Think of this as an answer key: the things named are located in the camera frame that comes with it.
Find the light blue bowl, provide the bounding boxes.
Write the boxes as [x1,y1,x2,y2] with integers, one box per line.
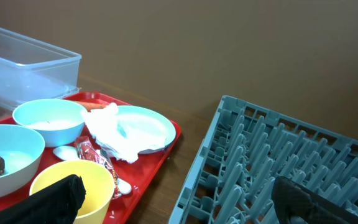
[12,99,86,147]

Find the clear plastic bin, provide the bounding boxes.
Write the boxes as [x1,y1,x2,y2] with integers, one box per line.
[0,28,81,110]

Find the white napkin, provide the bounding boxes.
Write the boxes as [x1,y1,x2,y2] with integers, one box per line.
[80,102,167,164]

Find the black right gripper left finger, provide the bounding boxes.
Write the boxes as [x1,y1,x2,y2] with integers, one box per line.
[0,174,86,224]

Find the orange carrot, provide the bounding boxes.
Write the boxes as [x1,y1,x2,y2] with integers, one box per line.
[75,101,107,111]

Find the pale green bowl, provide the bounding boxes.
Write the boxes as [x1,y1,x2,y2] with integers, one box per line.
[0,124,45,197]

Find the red candy wrapper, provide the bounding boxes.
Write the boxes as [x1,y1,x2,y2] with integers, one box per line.
[74,136,122,200]

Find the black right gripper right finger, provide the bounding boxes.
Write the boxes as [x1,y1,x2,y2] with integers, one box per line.
[272,176,358,224]

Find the grey dishwasher rack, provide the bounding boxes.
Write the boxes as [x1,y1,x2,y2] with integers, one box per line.
[169,95,358,223]

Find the white plastic spoon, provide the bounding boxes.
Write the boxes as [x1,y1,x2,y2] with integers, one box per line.
[53,146,132,195]

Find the red plastic tray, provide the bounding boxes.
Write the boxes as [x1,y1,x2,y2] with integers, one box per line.
[0,91,181,224]

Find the yellow plastic cup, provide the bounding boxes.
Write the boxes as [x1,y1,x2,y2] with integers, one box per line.
[29,160,115,224]

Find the light blue plate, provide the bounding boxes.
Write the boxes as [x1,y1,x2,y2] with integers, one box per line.
[116,105,177,154]

